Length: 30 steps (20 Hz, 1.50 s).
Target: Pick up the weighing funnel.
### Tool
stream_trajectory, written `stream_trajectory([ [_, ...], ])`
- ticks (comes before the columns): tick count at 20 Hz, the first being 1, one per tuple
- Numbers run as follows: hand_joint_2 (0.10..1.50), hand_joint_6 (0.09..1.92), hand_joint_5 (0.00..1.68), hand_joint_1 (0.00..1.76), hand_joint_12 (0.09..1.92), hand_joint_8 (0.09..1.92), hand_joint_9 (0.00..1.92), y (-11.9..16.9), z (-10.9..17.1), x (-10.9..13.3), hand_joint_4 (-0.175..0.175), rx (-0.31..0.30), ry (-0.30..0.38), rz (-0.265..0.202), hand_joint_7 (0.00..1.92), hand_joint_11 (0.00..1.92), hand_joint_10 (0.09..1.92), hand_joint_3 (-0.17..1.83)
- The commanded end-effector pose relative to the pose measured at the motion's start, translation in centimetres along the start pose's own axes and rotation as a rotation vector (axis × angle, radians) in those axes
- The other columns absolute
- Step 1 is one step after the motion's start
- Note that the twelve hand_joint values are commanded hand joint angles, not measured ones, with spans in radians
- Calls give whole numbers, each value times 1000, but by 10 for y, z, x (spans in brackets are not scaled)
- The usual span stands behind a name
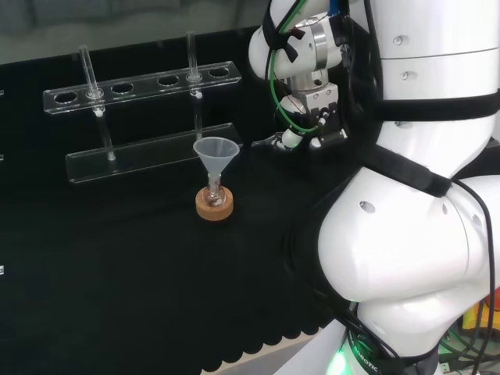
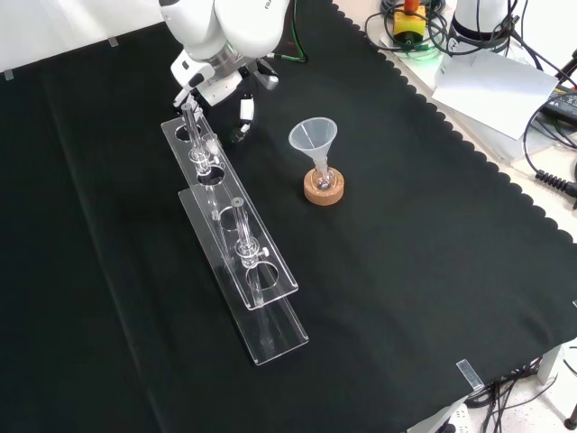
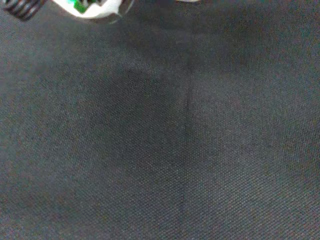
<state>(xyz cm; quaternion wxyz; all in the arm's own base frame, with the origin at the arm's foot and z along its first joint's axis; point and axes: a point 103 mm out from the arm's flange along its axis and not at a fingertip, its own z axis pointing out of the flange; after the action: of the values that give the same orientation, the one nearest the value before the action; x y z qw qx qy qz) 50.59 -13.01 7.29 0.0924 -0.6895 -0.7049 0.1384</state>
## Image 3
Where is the black bench cloth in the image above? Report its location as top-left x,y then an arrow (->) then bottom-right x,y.
0,0 -> 320,240

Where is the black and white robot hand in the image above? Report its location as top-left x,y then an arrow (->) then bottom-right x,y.
2,0 -> 122,22

